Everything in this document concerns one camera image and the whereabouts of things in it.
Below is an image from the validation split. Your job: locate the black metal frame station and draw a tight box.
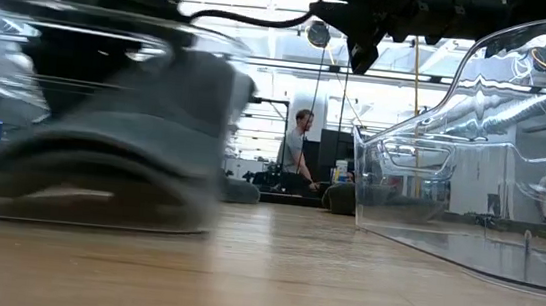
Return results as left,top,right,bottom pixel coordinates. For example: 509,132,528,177
243,95,293,175

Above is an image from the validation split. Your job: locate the black ceiling cable reel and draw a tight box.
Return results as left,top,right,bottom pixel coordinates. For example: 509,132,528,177
304,19,334,51

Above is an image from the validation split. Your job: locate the grey fabric cap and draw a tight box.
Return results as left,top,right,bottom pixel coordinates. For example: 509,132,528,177
0,121,228,232
220,175,263,207
70,38,259,182

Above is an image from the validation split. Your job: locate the thin black hanging cable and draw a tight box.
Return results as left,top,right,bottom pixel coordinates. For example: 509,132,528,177
336,36,355,136

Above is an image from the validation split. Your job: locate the black cabinet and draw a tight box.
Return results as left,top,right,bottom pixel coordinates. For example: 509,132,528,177
298,127,357,187

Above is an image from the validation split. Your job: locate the white building column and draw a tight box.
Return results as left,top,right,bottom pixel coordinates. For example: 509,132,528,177
286,89,331,144

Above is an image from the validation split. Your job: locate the black aluminium table frame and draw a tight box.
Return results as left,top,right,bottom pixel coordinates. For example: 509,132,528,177
256,190,326,210

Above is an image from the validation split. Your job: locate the black fabric cap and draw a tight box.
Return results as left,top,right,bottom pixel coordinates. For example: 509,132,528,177
319,179,360,217

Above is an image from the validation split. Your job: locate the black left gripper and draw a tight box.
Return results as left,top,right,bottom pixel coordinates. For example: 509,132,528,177
14,2,197,132

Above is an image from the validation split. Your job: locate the white bottle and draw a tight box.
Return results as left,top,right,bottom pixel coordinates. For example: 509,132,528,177
331,158,350,185

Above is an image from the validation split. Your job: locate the long ceiling light strip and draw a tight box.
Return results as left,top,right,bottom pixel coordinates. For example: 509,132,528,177
245,55,455,86

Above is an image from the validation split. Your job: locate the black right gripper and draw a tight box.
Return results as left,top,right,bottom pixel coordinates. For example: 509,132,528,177
303,0,513,90

